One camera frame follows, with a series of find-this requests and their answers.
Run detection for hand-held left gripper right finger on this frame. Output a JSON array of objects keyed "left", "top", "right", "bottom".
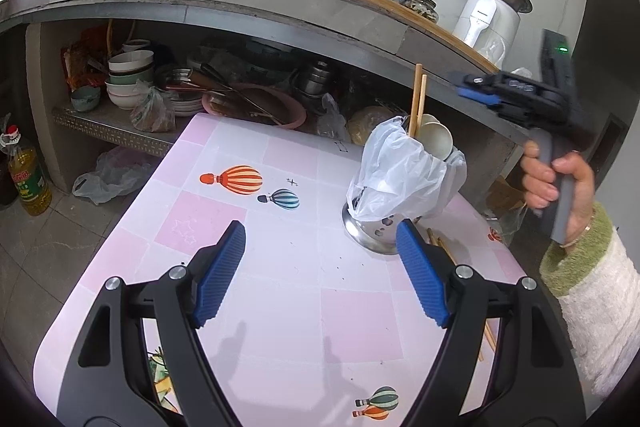
[{"left": 396, "top": 219, "right": 586, "bottom": 427}]

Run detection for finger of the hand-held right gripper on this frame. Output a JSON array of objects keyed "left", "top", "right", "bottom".
[
  {"left": 457, "top": 87, "right": 524, "bottom": 121},
  {"left": 462, "top": 73, "right": 539, "bottom": 96}
]

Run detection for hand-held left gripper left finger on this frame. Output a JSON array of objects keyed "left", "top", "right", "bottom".
[{"left": 57, "top": 220, "right": 247, "bottom": 427}]

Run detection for white round soup spoon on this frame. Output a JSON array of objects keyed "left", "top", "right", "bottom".
[{"left": 429, "top": 123, "right": 454, "bottom": 161}]

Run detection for steel utensil holder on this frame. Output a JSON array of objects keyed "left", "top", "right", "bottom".
[{"left": 341, "top": 201, "right": 426, "bottom": 255}]

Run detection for white plastic liner bag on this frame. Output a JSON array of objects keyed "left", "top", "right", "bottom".
[{"left": 346, "top": 116, "right": 468, "bottom": 224}]

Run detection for person's right forearm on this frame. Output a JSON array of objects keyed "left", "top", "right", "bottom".
[{"left": 539, "top": 202, "right": 640, "bottom": 400}]

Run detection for person's right hand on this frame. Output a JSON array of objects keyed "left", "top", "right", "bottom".
[{"left": 520, "top": 142, "right": 597, "bottom": 249}]

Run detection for white kitchen appliance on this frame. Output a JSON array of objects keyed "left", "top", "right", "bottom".
[{"left": 452, "top": 0, "right": 521, "bottom": 58}]

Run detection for cardboard box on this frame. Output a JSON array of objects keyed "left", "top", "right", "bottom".
[{"left": 487, "top": 177, "right": 527, "bottom": 220}]

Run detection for clear bag of yellow food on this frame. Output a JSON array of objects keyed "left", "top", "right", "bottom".
[{"left": 346, "top": 106, "right": 397, "bottom": 146}]

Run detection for knotted clear plastic bag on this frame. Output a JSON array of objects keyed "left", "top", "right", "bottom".
[{"left": 316, "top": 93, "right": 351, "bottom": 140}]

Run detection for stacked steel pots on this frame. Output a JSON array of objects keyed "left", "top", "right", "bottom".
[{"left": 292, "top": 61, "right": 337, "bottom": 98}]

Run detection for stack of white plates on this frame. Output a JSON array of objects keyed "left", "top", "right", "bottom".
[{"left": 162, "top": 92, "right": 211, "bottom": 116}]

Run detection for clear bag of brown food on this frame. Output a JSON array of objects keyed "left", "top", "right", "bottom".
[{"left": 131, "top": 82, "right": 177, "bottom": 132}]

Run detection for pink plastic basin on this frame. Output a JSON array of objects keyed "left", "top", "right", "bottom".
[{"left": 202, "top": 82, "right": 307, "bottom": 130}]

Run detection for yellow cooking oil bottle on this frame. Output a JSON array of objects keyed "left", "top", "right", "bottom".
[{"left": 0, "top": 125, "right": 53, "bottom": 218}]

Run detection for stack of bowls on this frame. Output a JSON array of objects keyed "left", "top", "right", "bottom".
[{"left": 105, "top": 49, "right": 156, "bottom": 110}]

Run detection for green bowl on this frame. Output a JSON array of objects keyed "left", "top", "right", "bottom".
[{"left": 70, "top": 85, "right": 102, "bottom": 112}]

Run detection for red packaging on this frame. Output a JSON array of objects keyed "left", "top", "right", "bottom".
[{"left": 61, "top": 29, "right": 110, "bottom": 92}]

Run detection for concrete kitchen counter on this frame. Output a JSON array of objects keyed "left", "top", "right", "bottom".
[{"left": 0, "top": 0, "right": 533, "bottom": 158}]

